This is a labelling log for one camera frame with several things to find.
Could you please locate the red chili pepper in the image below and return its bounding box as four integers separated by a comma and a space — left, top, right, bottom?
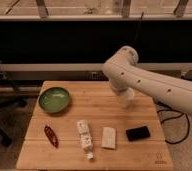
44, 126, 59, 148

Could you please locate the black hanging cable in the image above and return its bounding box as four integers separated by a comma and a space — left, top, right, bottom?
132, 11, 145, 49

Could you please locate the white labelled bottle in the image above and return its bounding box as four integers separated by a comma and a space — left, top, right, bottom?
77, 120, 94, 160

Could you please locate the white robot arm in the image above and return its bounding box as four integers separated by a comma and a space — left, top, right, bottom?
102, 46, 192, 116

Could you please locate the black smartphone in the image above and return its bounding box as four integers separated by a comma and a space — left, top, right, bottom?
126, 126, 150, 141

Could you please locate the white rectangular box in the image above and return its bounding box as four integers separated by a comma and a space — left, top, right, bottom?
101, 127, 116, 149

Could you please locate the green ceramic bowl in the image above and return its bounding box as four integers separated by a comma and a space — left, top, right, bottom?
38, 87, 71, 113

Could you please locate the black floor cable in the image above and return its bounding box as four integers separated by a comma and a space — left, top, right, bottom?
154, 99, 191, 145

